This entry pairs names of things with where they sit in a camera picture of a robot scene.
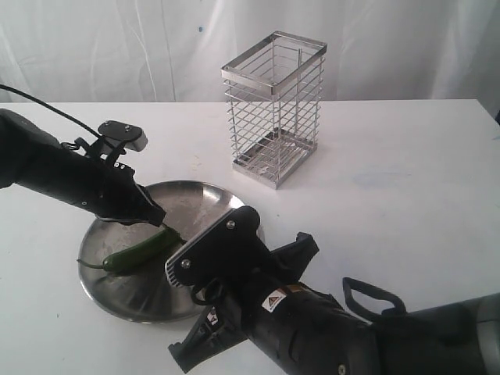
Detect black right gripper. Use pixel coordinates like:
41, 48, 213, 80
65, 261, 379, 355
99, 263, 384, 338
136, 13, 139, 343
169, 232, 375, 374

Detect black knife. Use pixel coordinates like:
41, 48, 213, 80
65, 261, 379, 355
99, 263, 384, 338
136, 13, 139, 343
161, 223, 187, 245

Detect wire utensil holder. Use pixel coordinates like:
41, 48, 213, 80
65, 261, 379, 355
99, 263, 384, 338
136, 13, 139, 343
221, 31, 327, 189

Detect round steel plate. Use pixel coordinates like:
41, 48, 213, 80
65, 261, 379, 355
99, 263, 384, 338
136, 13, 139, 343
78, 180, 244, 323

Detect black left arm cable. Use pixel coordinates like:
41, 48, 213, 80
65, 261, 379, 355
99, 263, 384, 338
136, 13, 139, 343
0, 84, 101, 138

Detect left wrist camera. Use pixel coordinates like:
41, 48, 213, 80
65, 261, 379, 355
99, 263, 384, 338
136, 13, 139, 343
91, 120, 148, 159

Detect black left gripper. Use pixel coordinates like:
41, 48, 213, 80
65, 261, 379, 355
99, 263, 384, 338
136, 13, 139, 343
50, 152, 166, 227

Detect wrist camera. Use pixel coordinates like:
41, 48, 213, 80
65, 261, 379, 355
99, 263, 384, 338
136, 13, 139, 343
165, 205, 272, 288
91, 120, 148, 159

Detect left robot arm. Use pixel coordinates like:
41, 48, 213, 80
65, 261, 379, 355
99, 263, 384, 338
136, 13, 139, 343
1, 109, 166, 227

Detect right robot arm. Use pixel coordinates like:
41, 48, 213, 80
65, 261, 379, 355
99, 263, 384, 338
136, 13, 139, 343
166, 230, 499, 374

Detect green chili pepper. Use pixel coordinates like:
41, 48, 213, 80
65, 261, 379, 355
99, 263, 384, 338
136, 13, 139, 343
77, 230, 181, 274

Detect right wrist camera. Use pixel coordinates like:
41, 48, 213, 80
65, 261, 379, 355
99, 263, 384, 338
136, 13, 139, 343
165, 205, 272, 288

